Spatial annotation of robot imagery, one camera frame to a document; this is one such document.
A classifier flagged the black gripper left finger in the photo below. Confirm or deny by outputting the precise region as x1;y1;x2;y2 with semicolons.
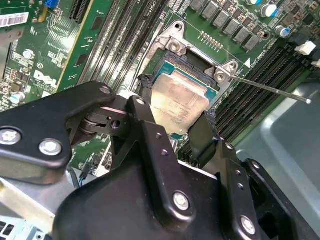
0;73;198;228

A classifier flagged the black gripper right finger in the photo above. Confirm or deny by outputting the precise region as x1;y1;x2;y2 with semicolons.
188;109;303;240

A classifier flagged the thin metal locking lever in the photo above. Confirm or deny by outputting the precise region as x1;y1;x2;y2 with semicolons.
229;75;312;104

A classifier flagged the silver green CPU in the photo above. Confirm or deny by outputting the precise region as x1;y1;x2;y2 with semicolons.
149;59;218;141

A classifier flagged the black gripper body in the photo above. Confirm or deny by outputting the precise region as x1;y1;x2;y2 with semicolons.
51;108;238;240

